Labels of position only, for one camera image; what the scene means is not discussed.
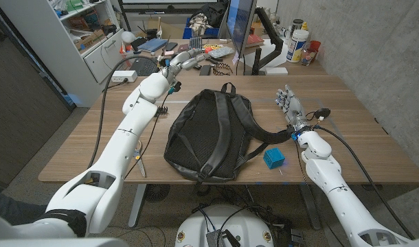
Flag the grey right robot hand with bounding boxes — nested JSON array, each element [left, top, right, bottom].
[[275, 84, 312, 133]]

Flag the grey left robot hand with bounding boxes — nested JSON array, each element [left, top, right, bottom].
[[160, 47, 213, 80]]

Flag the black backpack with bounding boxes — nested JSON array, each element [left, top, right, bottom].
[[163, 82, 295, 183]]

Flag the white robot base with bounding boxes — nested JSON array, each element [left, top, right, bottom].
[[174, 204, 275, 247]]

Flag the small black keyboard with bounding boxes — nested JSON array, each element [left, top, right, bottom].
[[188, 36, 203, 51]]

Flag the blue notebook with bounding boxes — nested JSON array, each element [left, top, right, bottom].
[[137, 38, 169, 53]]

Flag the blue storage bin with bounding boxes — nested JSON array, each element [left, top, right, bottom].
[[182, 17, 220, 40]]

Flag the blue plastic cube box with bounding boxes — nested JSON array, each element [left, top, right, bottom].
[[263, 148, 286, 170]]

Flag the black jacket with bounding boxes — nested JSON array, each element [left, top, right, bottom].
[[188, 1, 229, 28]]

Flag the white round lamp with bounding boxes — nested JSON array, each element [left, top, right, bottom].
[[121, 30, 137, 45]]

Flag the white wipes canister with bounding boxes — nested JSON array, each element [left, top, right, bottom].
[[286, 29, 310, 64]]

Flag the wooden work table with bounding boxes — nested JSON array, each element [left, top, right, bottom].
[[38, 75, 419, 229]]

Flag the white power strip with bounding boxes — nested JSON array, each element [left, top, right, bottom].
[[109, 70, 138, 84]]

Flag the computer monitor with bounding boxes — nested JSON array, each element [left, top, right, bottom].
[[226, 0, 258, 58]]

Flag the dark bottle with black lid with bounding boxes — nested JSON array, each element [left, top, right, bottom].
[[291, 19, 304, 35]]

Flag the white shelf cabinet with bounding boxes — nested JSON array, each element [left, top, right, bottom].
[[0, 0, 125, 107]]

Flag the black floor fan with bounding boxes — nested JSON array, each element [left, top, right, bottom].
[[144, 184, 171, 203]]

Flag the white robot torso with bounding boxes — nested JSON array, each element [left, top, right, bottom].
[[0, 238, 128, 247]]

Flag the black spiral cord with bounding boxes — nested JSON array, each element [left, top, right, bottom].
[[212, 62, 234, 76]]

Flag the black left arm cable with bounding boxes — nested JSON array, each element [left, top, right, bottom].
[[87, 55, 162, 169]]

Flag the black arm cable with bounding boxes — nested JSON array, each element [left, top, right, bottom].
[[87, 55, 162, 169], [312, 108, 416, 240]]

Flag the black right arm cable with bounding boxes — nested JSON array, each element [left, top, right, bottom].
[[312, 108, 416, 240]]

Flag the grey scissors with yellow handles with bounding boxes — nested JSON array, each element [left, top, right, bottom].
[[133, 139, 147, 178]]

